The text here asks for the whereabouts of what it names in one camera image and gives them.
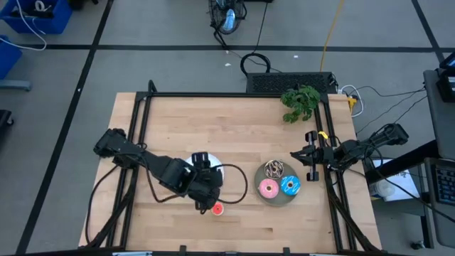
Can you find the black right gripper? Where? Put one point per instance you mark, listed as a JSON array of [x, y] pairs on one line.
[[321, 154]]

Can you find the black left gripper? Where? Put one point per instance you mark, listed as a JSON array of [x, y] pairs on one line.
[[206, 185]]

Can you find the small red iced donut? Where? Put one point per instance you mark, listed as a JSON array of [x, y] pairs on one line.
[[219, 210]]

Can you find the large blue iced donut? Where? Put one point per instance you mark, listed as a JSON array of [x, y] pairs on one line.
[[284, 188]]

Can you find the large chocolate iced donut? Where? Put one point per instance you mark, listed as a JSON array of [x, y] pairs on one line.
[[267, 170]]

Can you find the large pink iced donut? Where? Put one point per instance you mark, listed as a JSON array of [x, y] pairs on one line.
[[263, 192]]

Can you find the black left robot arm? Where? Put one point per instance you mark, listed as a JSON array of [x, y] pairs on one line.
[[156, 165]]

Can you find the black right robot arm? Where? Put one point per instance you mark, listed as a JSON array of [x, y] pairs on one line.
[[355, 149]]

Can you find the grey round plate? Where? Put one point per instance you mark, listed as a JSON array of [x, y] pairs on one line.
[[277, 202]]

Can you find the green potted plant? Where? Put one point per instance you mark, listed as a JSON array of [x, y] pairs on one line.
[[302, 101]]

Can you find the yellow power plug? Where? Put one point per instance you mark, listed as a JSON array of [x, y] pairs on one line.
[[352, 102]]

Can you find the white tape roll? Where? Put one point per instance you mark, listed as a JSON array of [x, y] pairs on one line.
[[385, 188]]

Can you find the white paper sheet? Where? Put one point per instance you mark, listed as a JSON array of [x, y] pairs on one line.
[[405, 181]]

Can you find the black diagonal desk bar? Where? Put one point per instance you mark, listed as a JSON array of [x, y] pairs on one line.
[[409, 160]]

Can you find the grey side desk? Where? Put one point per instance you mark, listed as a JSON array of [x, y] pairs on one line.
[[440, 124]]

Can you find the black laptop keyboard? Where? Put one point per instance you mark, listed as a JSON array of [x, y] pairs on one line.
[[446, 185]]

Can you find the black floor fan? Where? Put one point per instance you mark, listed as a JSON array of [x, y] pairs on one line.
[[227, 19]]

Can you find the black monitor device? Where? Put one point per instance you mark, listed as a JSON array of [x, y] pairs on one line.
[[448, 85]]

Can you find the black chair base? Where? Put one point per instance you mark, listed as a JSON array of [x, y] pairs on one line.
[[4, 117]]

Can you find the grey floor plate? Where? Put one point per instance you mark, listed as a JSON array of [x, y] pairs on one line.
[[14, 85]]

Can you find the large blue storage bin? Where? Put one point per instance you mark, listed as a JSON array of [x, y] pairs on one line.
[[53, 21]]

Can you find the black metal rig frame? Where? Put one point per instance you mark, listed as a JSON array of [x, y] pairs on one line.
[[213, 95]]

